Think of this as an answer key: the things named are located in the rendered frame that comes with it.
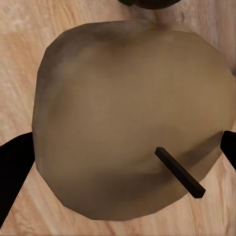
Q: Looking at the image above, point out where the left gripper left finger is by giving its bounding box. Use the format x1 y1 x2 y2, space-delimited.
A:
0 132 35 229

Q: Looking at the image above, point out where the cauldron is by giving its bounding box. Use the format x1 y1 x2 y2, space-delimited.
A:
119 0 178 10

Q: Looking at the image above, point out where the pillar candle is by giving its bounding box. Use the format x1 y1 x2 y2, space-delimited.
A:
31 19 236 222

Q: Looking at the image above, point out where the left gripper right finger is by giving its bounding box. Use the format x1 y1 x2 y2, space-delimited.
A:
220 131 236 171

